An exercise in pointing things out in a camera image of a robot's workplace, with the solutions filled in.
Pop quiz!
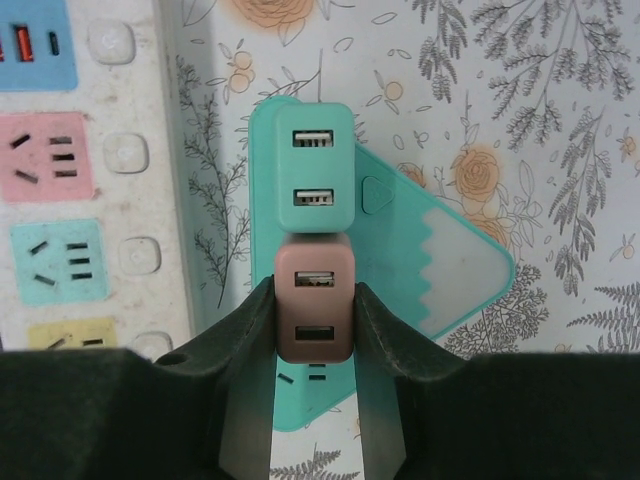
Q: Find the floral table mat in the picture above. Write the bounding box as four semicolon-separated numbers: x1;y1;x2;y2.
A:
159;0;640;480

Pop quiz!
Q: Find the teal triangular power strip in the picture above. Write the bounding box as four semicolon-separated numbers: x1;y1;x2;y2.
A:
247;97;516;432

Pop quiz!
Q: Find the white multicolour power strip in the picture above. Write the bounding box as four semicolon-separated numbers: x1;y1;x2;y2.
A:
0;0;196;351

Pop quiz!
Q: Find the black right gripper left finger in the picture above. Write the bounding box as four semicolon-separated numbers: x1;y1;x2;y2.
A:
155;280;279;480

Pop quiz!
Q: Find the teal USB charger plug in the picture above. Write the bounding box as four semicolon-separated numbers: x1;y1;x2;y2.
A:
272;102;357;235

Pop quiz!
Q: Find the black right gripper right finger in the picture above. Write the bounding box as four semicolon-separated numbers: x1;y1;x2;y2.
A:
353;283;469;480

